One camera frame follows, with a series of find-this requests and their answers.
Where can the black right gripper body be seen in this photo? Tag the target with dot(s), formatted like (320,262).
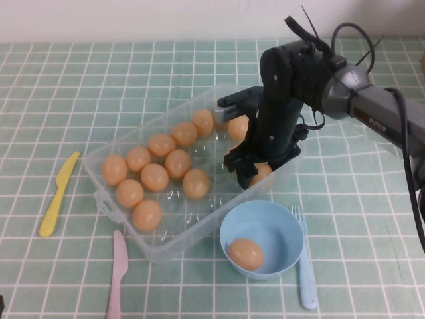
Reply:
(274,133)

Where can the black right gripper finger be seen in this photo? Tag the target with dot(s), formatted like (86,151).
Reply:
(281,163)
(245,176)

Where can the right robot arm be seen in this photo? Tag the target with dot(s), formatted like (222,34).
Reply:
(375,113)

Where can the clear plastic egg box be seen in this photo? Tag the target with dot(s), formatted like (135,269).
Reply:
(199,216)

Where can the light blue plastic bowl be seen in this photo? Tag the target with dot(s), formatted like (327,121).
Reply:
(272,226)

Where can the black zip tie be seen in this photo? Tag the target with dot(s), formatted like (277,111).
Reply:
(370,53)
(309,20)

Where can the light blue plastic fork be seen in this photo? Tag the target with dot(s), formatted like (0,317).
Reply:
(308,285)

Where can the pink plastic knife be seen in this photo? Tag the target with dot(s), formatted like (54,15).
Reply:
(118,266)

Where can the small brown object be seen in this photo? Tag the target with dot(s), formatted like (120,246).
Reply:
(423,63)

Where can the yellow plastic knife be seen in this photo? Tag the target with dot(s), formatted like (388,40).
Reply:
(54,206)

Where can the green checked tablecloth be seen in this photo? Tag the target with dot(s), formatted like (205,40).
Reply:
(50,99)

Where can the small black object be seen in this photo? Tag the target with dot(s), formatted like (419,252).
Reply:
(1,304)

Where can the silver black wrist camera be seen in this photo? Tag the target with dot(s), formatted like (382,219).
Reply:
(229,113)

